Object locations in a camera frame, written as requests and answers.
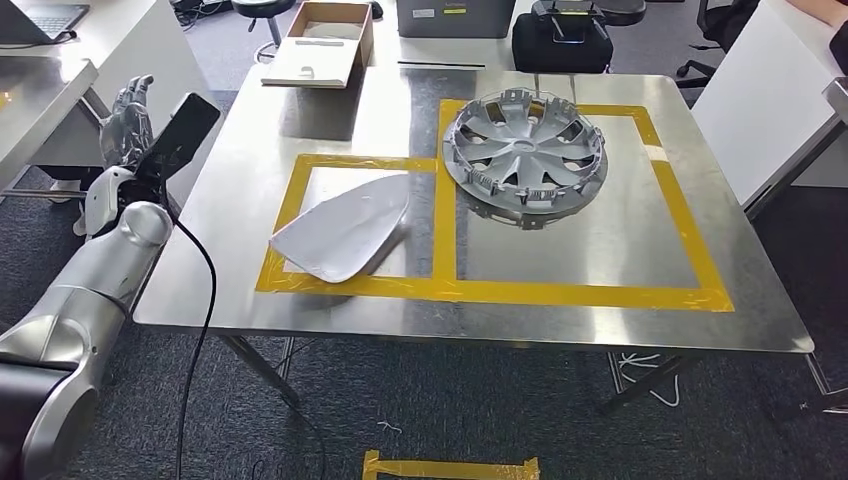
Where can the black office chair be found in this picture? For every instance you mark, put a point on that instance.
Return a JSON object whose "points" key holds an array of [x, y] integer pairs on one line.
{"points": [[729, 20]]}

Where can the black stool chrome pole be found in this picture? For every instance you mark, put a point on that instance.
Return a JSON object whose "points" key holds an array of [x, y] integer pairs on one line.
{"points": [[265, 6]]}

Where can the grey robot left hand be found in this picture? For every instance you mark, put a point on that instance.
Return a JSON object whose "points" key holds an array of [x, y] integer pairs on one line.
{"points": [[126, 132]]}

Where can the white plastic part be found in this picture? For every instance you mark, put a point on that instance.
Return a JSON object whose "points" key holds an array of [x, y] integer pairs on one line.
{"points": [[344, 232]]}

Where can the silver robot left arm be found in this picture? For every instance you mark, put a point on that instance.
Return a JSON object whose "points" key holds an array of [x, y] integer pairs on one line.
{"points": [[99, 265]]}

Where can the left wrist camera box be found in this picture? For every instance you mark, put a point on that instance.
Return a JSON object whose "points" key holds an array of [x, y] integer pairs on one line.
{"points": [[182, 136]]}

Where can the grey laptop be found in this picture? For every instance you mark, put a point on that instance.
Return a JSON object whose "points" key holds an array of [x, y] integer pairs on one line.
{"points": [[53, 20]]}

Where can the person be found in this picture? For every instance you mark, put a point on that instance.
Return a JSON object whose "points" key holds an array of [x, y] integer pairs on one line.
{"points": [[65, 191], [821, 8]]}

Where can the grey equipment case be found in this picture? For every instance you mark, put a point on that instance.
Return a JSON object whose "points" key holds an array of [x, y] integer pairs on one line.
{"points": [[457, 20]]}

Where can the black computer mouse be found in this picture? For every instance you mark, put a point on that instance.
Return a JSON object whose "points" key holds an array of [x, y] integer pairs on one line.
{"points": [[377, 9]]}

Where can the open cardboard box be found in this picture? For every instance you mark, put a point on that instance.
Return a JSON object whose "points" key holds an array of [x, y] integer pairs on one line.
{"points": [[318, 60]]}

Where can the steel workbench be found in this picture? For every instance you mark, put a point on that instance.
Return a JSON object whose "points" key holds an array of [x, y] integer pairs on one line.
{"points": [[596, 252]]}

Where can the silver wheel hubcap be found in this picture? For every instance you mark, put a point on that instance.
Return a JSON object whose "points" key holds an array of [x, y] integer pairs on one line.
{"points": [[530, 159]]}

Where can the white desk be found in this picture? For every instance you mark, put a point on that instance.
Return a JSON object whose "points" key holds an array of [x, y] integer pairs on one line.
{"points": [[450, 50], [166, 53], [762, 99]]}

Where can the black round stool seat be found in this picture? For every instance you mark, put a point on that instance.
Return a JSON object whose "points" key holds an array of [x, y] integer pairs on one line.
{"points": [[623, 10]]}

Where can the black carry bag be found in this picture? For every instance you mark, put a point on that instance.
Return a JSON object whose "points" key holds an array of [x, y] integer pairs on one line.
{"points": [[563, 46]]}

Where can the yellow floor tape square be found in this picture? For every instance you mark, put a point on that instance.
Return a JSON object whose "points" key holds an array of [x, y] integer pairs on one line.
{"points": [[430, 470]]}

